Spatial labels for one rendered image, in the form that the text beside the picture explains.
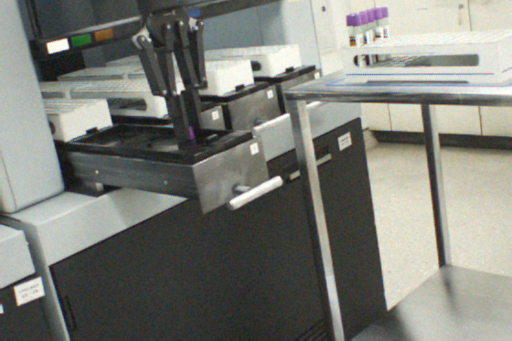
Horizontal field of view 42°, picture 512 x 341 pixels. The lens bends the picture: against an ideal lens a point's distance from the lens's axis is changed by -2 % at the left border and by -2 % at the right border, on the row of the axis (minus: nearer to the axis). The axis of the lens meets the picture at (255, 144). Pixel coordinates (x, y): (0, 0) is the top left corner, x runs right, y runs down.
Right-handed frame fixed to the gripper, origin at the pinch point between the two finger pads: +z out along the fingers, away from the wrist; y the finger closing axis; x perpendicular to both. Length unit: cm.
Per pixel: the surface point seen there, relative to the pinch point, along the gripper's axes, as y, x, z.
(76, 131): 7.2, -21.7, 1.4
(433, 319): -42, 13, 56
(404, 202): -156, -67, 85
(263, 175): -1.1, 13.5, 9.5
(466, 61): -37.9, 28.4, 1.2
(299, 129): -23.4, 1.8, 9.6
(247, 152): 1.2, 13.4, 5.0
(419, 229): -135, -48, 85
